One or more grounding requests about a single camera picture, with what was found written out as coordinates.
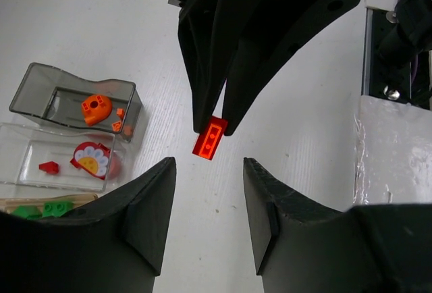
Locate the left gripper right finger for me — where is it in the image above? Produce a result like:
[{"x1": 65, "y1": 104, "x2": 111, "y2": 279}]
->
[{"x1": 243, "y1": 158, "x2": 431, "y2": 292}]

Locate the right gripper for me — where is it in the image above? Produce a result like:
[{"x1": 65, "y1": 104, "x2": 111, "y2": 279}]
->
[{"x1": 169, "y1": 0, "x2": 360, "y2": 136}]

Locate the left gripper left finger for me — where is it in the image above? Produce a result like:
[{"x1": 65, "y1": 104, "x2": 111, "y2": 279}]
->
[{"x1": 1, "y1": 157, "x2": 176, "y2": 292}]

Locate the green long lego brick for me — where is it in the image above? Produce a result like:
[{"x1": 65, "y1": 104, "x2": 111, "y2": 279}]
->
[{"x1": 42, "y1": 201, "x2": 74, "y2": 218}]

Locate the red flower lego piece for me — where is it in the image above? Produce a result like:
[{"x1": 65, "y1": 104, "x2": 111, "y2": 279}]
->
[{"x1": 70, "y1": 141, "x2": 122, "y2": 180}]

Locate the green sloped lego brick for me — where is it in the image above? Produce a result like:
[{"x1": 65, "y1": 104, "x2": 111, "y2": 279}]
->
[{"x1": 11, "y1": 205, "x2": 43, "y2": 219}]

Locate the orange red lego piece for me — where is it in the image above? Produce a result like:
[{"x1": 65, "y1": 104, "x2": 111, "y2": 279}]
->
[{"x1": 192, "y1": 116, "x2": 228, "y2": 161}]

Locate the dark red lego piece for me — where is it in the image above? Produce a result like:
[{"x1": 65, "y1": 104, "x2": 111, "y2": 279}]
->
[{"x1": 38, "y1": 161, "x2": 60, "y2": 175}]

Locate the small orange lego stud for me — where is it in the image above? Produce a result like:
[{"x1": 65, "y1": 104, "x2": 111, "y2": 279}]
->
[{"x1": 111, "y1": 121, "x2": 122, "y2": 133}]

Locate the orange round lego piece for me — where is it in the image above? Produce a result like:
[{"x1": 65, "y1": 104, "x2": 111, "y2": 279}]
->
[{"x1": 81, "y1": 94, "x2": 113, "y2": 126}]

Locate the small orange lego cube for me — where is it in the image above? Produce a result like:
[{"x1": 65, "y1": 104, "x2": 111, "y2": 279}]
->
[{"x1": 123, "y1": 125, "x2": 133, "y2": 136}]

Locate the orange translucent container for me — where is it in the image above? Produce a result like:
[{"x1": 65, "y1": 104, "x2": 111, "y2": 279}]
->
[{"x1": 1, "y1": 193, "x2": 98, "y2": 213}]

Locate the clear container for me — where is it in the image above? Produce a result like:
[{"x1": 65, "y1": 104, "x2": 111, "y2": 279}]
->
[{"x1": 1, "y1": 123, "x2": 128, "y2": 192}]

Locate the tiny orange lego piece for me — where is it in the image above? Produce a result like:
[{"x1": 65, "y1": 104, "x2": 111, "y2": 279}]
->
[{"x1": 116, "y1": 108, "x2": 125, "y2": 119}]

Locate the grey translucent container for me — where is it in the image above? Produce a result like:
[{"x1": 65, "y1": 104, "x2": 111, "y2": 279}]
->
[{"x1": 9, "y1": 62, "x2": 142, "y2": 142}]

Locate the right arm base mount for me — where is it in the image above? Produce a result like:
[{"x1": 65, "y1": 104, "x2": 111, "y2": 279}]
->
[{"x1": 361, "y1": 8, "x2": 431, "y2": 110}]

